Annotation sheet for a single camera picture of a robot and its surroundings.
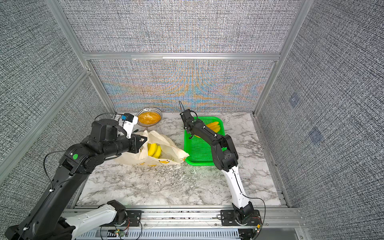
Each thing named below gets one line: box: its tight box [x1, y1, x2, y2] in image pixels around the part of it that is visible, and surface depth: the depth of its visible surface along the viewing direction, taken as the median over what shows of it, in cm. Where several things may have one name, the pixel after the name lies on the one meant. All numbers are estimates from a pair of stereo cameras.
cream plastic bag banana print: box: [115, 130, 190, 167], surface depth 80 cm
